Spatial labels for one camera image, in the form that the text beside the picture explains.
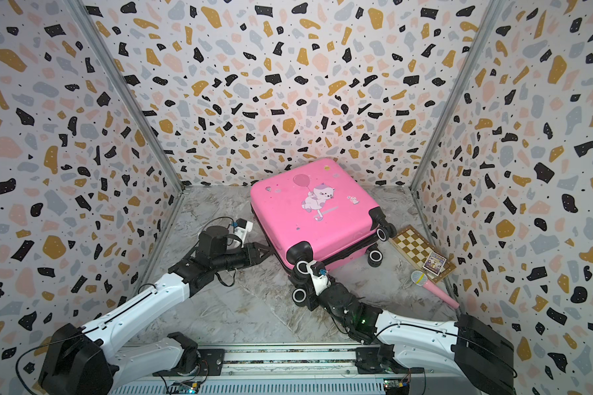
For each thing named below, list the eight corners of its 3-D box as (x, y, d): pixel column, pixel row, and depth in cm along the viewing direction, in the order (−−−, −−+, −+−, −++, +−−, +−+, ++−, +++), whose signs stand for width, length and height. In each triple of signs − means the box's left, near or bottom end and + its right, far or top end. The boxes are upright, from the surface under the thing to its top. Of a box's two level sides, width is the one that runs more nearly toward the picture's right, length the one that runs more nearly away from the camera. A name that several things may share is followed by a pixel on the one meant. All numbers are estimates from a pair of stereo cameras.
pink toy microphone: (408, 280, 94) (411, 275, 91) (412, 272, 96) (416, 267, 93) (454, 309, 87) (459, 306, 84) (458, 300, 89) (463, 296, 86)
